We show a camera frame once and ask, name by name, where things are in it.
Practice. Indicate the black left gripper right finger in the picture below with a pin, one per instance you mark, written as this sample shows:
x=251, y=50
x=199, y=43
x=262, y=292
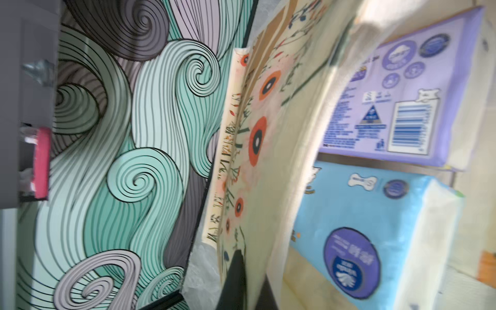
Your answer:
x=266, y=299

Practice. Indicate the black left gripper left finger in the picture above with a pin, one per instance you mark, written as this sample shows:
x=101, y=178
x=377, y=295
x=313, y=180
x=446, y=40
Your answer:
x=233, y=295

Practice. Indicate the light blue wipes pack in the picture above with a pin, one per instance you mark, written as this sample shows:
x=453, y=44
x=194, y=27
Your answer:
x=382, y=238

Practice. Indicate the floral canvas tote bag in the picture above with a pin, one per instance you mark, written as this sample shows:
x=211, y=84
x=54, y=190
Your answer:
x=282, y=93

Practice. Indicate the purple puppy tissue pack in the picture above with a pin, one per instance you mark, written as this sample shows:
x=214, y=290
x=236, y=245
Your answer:
x=419, y=99

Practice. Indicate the pink item on shelf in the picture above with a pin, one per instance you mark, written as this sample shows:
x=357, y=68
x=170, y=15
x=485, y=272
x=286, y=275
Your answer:
x=41, y=165

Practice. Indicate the black wall shelf tray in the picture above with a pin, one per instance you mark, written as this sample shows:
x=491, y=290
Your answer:
x=29, y=49

